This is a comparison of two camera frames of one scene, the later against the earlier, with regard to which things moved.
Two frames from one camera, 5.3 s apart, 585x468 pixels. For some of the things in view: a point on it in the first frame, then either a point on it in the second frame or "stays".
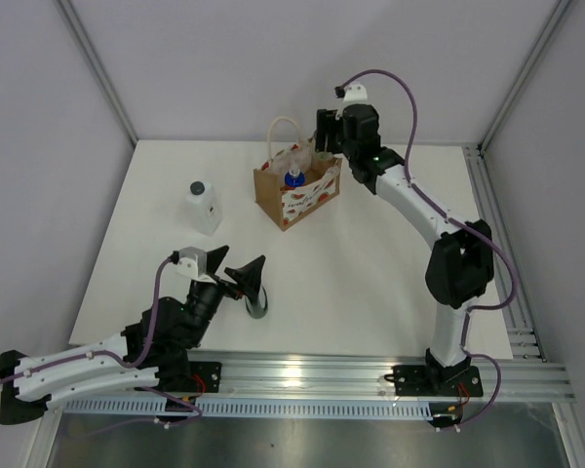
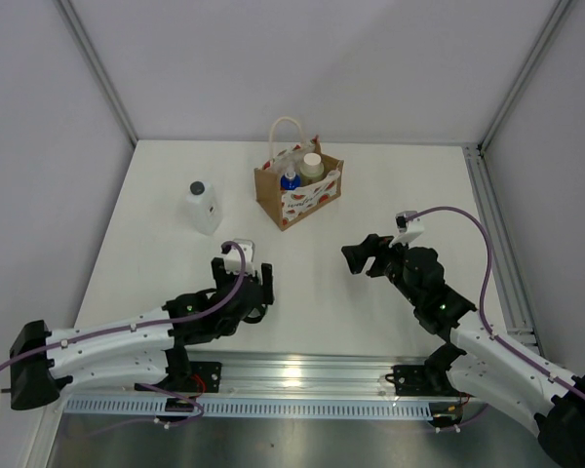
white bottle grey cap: [205, 210] stays
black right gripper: [327, 122] -> [371, 247]
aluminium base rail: [346, 376] stays
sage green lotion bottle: [324, 155] -> [312, 170]
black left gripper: [247, 277] -> [219, 273]
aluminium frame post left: [72, 17] stays
